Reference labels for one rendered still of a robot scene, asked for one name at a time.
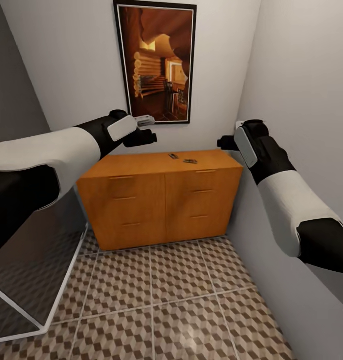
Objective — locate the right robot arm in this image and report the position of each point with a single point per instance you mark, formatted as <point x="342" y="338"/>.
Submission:
<point x="303" y="226"/>

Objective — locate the picture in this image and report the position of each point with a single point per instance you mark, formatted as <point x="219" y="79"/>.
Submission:
<point x="157" y="49"/>

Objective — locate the cabinet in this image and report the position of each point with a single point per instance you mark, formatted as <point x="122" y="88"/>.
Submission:
<point x="139" y="200"/>

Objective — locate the shower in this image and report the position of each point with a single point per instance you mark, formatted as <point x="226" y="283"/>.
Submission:
<point x="43" y="329"/>

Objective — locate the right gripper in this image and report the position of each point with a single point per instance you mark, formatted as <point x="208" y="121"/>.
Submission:
<point x="227" y="143"/>

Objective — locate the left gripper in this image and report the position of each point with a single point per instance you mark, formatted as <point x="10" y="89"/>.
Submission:
<point x="146" y="137"/>

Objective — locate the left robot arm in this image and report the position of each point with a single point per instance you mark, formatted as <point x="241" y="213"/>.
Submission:
<point x="37" y="171"/>

